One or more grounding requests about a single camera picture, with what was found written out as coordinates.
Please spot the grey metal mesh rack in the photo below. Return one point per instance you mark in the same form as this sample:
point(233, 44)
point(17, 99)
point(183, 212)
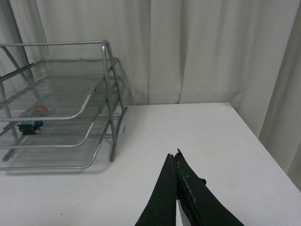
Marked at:
point(85, 104)

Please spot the red emergency stop button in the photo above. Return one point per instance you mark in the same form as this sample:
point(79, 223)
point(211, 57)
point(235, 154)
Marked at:
point(32, 126)

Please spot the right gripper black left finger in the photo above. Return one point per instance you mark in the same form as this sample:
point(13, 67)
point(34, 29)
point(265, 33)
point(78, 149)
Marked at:
point(161, 207)

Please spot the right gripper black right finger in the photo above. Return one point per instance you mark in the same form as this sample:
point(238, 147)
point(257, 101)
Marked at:
point(198, 203)

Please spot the white curtain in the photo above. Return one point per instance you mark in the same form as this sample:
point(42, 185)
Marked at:
point(244, 52)

